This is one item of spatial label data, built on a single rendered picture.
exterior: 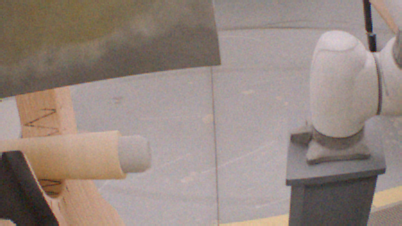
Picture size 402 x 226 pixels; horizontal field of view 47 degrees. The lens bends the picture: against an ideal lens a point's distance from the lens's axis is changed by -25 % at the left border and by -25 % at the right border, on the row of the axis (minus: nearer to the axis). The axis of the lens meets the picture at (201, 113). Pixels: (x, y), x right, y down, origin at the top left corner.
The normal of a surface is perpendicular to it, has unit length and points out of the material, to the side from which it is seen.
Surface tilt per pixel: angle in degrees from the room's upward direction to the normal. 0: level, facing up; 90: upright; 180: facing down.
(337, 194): 90
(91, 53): 90
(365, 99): 87
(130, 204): 0
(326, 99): 88
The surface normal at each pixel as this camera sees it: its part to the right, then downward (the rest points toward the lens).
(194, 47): 0.01, 0.53
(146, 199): -0.11, -0.84
